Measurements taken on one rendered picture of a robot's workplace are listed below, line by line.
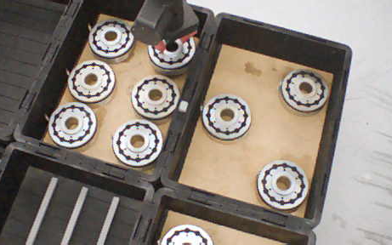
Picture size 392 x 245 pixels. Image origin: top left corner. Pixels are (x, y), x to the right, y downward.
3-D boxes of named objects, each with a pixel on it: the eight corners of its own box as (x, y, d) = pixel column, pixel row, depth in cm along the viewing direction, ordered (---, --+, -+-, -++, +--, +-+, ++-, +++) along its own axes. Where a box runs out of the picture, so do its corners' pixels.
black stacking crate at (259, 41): (214, 41, 116) (217, 12, 106) (338, 74, 113) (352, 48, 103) (161, 201, 101) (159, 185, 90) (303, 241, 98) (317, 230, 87)
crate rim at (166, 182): (216, 16, 108) (217, 9, 105) (350, 52, 104) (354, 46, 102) (158, 188, 92) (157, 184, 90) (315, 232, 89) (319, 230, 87)
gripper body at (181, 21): (200, 26, 99) (200, 4, 93) (154, 47, 98) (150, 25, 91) (184, 3, 102) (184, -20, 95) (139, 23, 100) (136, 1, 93)
